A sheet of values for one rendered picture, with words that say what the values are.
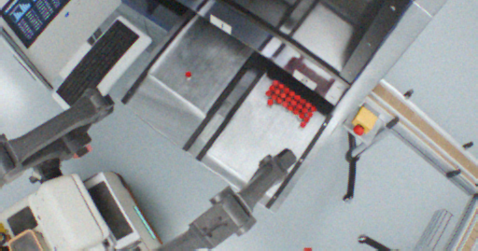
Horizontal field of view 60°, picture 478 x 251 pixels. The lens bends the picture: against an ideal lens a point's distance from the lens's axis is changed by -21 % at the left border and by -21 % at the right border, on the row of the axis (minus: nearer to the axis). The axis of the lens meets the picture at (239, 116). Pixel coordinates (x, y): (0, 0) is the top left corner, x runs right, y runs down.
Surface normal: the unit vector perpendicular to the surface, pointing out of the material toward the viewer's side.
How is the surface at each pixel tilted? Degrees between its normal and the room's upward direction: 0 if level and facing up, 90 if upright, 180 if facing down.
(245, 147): 0
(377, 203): 0
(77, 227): 42
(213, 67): 0
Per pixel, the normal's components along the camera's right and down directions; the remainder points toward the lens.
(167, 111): 0.04, -0.25
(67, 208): 0.60, -0.53
